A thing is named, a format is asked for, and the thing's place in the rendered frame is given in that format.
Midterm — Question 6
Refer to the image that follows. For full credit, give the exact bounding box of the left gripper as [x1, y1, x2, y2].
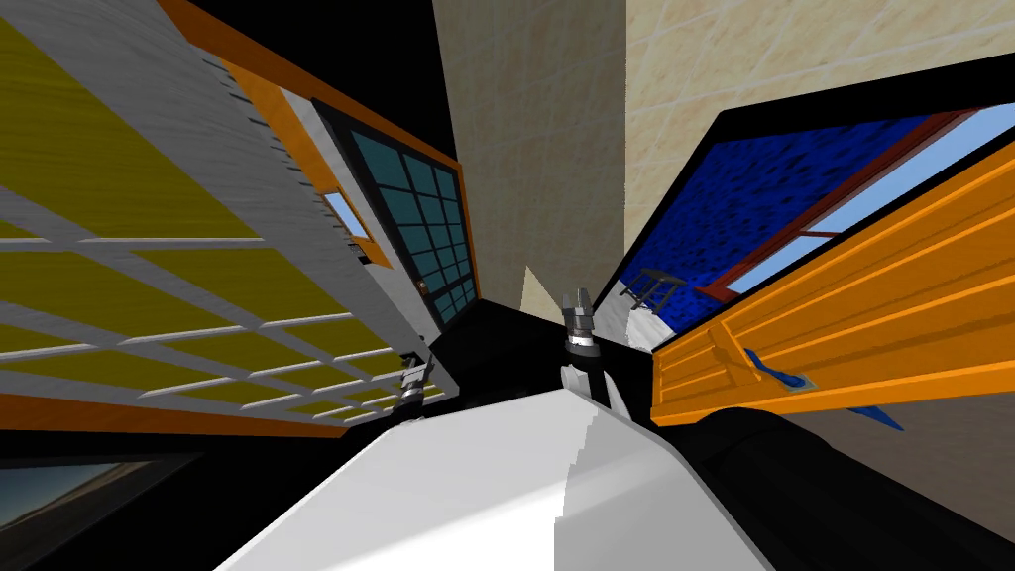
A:
[399, 356, 435, 392]

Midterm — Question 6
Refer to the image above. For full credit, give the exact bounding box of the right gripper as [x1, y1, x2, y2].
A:
[562, 286, 599, 338]

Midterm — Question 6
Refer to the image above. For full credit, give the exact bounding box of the dark chair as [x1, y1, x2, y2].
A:
[618, 267, 689, 316]

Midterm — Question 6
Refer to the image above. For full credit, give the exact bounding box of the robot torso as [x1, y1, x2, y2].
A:
[212, 386, 780, 571]

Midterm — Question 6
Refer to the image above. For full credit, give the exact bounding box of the black door with teal panes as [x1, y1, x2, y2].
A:
[311, 98, 483, 336]

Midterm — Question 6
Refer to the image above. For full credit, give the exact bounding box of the small orange framed window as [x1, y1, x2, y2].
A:
[318, 186, 376, 246]

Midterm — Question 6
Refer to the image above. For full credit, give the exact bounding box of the orange wooden door leaf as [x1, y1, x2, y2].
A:
[649, 142, 1015, 429]

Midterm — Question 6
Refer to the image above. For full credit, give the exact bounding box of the red framed window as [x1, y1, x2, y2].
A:
[696, 101, 1015, 304]

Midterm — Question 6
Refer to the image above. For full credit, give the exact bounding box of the grey door with yellow panes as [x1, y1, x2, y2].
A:
[0, 0, 463, 439]

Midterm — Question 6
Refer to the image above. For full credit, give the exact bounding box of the blue door handle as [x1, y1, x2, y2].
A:
[743, 348, 818, 395]
[846, 405, 906, 434]

